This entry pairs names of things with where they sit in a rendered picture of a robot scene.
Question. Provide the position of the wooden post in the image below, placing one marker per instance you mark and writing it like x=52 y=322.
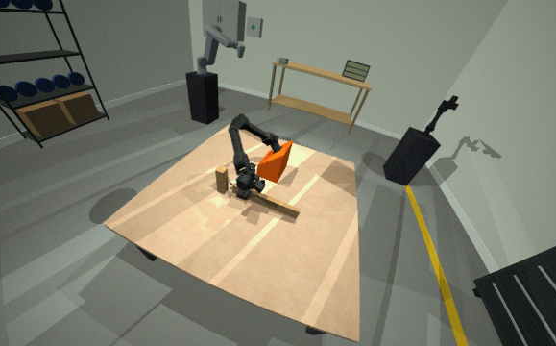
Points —
x=222 y=179

